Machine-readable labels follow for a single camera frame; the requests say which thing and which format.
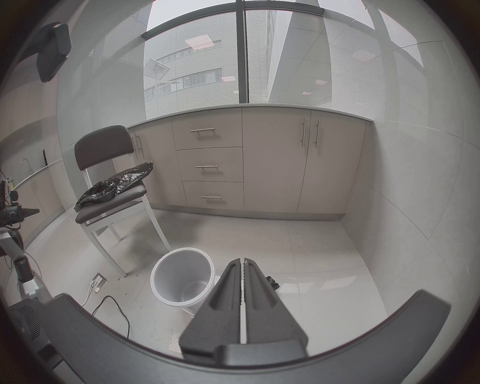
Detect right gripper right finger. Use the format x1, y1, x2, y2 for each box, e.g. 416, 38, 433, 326
244, 258, 310, 356

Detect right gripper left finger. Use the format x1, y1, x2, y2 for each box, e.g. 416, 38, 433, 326
180, 258, 245, 356

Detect black plastic bag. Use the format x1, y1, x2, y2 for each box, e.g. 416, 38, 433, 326
75, 160, 155, 213

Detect white trash bin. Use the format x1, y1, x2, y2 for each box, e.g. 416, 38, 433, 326
150, 247, 216, 316

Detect grey white chair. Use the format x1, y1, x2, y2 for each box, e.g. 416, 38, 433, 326
74, 125, 171, 278

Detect beige cabinet with drawers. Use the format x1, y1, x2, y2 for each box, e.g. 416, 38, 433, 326
127, 106, 375, 222

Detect window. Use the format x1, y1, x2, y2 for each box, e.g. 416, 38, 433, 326
142, 0, 426, 110

